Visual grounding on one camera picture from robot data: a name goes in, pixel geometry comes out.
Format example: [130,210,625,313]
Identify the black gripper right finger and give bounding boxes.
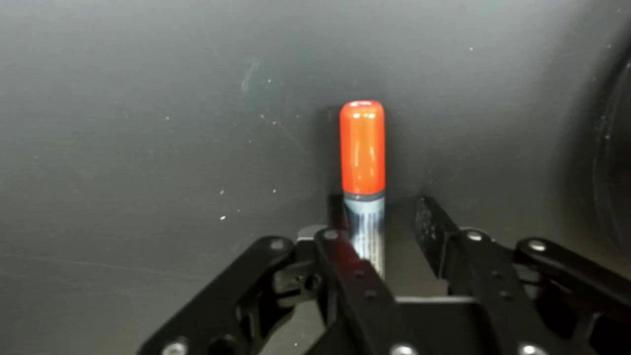
[412,194,631,355]

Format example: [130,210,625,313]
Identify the blue marker with red cap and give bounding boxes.
[337,100,389,279]

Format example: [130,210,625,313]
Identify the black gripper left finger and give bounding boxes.
[136,226,410,355]

